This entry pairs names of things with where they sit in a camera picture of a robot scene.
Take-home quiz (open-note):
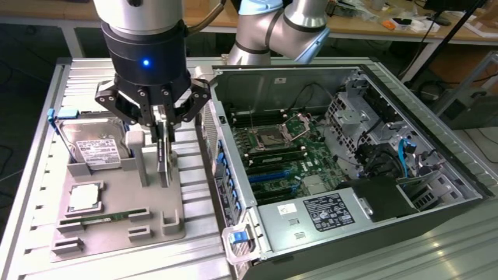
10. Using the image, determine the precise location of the blue wire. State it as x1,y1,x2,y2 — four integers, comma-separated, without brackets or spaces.
397,136,417,179

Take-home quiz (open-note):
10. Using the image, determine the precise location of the thick robot cable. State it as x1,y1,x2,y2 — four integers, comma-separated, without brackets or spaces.
186,0,229,32

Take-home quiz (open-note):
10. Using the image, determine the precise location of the grey parts rack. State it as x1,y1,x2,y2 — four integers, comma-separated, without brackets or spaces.
47,130,189,265

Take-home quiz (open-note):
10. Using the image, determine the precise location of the black stand pole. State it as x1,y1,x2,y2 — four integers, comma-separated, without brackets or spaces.
398,0,491,82

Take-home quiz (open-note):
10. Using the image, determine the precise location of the silver chipset heatsink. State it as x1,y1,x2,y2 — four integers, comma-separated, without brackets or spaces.
302,176,328,195

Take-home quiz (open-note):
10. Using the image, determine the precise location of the wooden desk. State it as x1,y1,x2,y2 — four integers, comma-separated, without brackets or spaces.
0,0,240,58
329,0,498,84

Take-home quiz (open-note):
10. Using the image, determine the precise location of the green RAM stick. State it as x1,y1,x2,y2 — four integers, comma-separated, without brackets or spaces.
61,210,146,228

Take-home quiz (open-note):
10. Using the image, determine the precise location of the open black PC case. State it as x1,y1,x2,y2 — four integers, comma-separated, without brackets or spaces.
194,62,495,280

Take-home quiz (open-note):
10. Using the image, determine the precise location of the dark equipment box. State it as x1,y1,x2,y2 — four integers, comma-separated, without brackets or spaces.
441,89,498,131

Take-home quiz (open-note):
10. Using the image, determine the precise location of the low-profile graphics card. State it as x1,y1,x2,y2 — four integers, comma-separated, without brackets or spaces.
150,104,177,188

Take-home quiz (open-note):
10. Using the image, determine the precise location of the blue expansion slot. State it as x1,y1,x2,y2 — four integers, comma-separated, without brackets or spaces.
248,170,293,184

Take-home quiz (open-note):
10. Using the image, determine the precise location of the hard disk blue carrier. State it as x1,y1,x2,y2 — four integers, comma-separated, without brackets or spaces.
46,108,131,173

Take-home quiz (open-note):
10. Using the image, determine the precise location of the black wire bundle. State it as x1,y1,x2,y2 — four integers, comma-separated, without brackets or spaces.
356,141,404,179

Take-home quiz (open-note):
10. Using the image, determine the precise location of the CPU socket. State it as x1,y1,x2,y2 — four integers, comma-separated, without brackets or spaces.
253,124,292,151

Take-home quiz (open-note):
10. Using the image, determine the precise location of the silver disk bay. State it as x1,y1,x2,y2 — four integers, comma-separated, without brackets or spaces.
324,87,390,144

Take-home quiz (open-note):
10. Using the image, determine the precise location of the grey power supply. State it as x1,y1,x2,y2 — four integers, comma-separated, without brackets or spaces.
257,186,377,253

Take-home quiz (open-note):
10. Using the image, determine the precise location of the silver CPU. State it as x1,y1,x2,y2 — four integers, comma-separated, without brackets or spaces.
69,185,101,214

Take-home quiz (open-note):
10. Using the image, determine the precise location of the white orange desk object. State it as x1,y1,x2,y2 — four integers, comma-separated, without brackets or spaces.
384,16,441,33

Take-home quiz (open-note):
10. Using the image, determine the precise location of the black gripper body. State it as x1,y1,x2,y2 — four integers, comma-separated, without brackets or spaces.
101,20,194,107

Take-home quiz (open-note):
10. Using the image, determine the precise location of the black monitor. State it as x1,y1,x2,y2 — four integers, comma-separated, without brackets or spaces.
422,0,488,12

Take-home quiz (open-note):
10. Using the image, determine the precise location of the green motherboard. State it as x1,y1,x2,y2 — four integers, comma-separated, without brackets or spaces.
229,109,352,207

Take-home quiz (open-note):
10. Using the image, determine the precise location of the metal socket cover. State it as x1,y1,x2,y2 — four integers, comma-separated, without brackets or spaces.
281,112,317,139

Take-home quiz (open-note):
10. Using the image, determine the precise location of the black expansion slot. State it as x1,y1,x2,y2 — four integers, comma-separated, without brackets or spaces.
256,189,300,205

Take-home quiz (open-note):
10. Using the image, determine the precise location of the grey case handle blue tab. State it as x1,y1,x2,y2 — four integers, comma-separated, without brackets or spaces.
221,223,261,265

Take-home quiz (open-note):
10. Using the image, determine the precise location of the black labelled RAM stick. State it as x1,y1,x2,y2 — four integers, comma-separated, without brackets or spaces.
246,150,309,167

